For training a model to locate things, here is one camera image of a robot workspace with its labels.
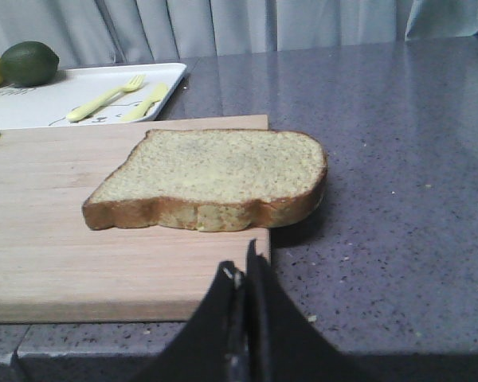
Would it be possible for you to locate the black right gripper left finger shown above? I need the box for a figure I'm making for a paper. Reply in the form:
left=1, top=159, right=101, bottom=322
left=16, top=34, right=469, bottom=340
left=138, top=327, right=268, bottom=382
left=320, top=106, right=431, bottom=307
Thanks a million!
left=141, top=261, right=245, bottom=381

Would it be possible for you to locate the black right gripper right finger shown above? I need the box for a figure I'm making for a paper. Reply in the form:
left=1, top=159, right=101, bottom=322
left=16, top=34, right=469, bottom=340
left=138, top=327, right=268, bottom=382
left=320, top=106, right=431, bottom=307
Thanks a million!
left=246, top=240, right=343, bottom=381

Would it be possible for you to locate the brown bread slice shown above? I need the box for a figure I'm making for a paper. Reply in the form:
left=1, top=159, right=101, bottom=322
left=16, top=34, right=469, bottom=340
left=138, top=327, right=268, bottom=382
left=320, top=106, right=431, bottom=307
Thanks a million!
left=82, top=129, right=327, bottom=232

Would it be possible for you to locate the white rectangular tray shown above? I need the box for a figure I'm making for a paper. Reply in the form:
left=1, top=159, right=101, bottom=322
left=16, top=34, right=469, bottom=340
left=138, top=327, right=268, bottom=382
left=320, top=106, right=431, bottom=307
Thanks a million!
left=0, top=63, right=187, bottom=130

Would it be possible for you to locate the wooden cutting board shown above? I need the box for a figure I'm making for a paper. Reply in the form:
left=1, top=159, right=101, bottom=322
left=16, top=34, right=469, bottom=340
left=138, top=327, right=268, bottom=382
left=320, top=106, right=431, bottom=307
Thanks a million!
left=0, top=115, right=269, bottom=323

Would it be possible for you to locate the yellow plastic knife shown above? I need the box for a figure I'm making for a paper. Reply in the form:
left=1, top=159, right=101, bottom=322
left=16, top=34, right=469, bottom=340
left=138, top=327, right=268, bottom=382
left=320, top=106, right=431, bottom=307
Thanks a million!
left=120, top=83, right=169, bottom=122

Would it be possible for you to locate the yellow plastic fork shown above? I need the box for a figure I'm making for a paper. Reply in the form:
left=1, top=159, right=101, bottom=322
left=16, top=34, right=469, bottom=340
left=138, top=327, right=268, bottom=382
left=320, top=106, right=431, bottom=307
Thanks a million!
left=65, top=75, right=145, bottom=123

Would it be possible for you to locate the green lime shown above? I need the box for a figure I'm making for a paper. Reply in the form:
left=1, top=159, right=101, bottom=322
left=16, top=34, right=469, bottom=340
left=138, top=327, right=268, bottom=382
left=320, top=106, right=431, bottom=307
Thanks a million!
left=0, top=41, right=60, bottom=87

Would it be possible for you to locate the grey curtain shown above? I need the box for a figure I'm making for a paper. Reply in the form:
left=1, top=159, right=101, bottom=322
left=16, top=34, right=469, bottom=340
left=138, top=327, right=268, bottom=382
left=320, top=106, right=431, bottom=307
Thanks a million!
left=0, top=0, right=478, bottom=67

